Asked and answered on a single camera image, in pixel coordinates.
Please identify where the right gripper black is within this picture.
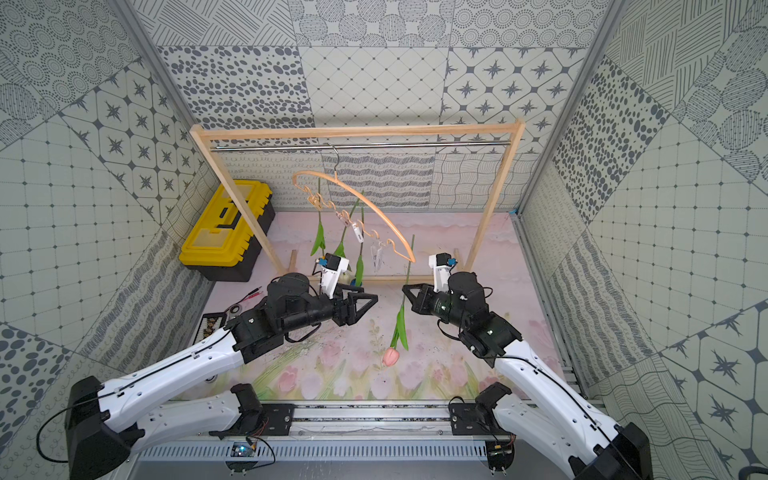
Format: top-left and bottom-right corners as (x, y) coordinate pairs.
(403, 283), (469, 331)

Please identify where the white artificial tulip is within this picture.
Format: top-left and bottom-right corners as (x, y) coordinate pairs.
(334, 200), (362, 286)

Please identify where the pink artificial tulip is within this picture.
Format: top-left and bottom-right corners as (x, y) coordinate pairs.
(382, 235), (418, 368)

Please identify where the wooden curved clothes hanger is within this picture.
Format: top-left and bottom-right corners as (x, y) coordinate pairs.
(291, 153), (433, 254)

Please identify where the wooden clothes rack frame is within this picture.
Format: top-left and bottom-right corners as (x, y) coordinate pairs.
(189, 119), (526, 274)

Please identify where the blue artificial tulip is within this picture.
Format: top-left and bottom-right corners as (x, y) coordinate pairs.
(354, 207), (365, 287)

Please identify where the yellow artificial tulip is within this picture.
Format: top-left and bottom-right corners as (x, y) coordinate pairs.
(311, 179), (326, 256)

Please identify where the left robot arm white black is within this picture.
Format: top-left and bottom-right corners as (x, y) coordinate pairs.
(64, 273), (378, 479)

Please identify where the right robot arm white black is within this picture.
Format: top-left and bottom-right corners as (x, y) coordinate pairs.
(402, 272), (653, 479)

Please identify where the white clothespin lower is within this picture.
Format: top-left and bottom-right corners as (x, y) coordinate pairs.
(371, 242), (384, 272)

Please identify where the white clothespin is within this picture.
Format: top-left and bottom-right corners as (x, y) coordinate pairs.
(371, 242), (384, 272)
(351, 221), (365, 244)

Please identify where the floral pink table mat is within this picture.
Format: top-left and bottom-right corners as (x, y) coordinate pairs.
(173, 211), (559, 402)

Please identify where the white clothespin upper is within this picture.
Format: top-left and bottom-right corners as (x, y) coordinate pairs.
(351, 221), (365, 244)

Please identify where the yellow black toolbox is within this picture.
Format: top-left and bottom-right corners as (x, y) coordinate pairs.
(179, 187), (262, 282)

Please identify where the right black circuit board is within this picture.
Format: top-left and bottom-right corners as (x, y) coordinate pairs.
(485, 441), (516, 475)

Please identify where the left green circuit board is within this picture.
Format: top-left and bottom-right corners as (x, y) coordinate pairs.
(225, 442), (259, 474)

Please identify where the metal rack rod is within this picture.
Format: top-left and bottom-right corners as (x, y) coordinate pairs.
(212, 141), (511, 152)

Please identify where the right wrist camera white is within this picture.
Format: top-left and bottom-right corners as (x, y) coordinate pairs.
(428, 252), (457, 293)

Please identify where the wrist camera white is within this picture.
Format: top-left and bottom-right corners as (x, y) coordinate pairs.
(316, 253), (349, 299)
(428, 252), (457, 293)

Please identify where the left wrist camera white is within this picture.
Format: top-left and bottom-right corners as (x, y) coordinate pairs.
(316, 253), (349, 299)

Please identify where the aluminium mounting rail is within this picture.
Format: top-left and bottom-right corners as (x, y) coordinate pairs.
(122, 400), (607, 442)

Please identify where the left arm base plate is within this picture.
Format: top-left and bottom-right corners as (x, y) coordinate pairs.
(240, 403), (296, 436)

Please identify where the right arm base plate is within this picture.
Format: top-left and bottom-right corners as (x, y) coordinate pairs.
(448, 402), (504, 436)

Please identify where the white vented cable duct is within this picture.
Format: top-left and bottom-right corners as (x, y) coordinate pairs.
(139, 439), (486, 462)

